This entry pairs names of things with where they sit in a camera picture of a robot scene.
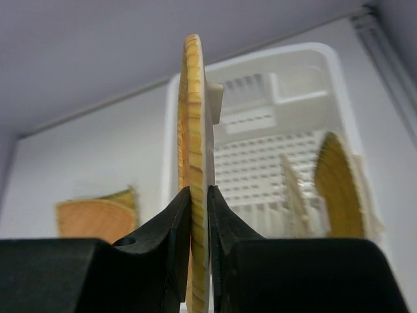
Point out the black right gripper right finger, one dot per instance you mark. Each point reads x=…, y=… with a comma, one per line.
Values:
x=230, y=249

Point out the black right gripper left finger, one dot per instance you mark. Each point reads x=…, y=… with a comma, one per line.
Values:
x=146, y=270

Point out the round orange woven plate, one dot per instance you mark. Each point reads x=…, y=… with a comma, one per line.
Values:
x=94, y=218

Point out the square woven bamboo plate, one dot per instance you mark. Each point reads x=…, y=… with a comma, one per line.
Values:
x=128, y=198

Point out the white plastic dish rack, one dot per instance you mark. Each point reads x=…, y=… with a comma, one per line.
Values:
x=277, y=101

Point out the round yellow green-rimmed plate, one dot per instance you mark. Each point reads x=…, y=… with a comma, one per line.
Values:
x=295, y=200

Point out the yellow woven fan plate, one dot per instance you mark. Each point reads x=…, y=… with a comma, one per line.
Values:
x=339, y=179

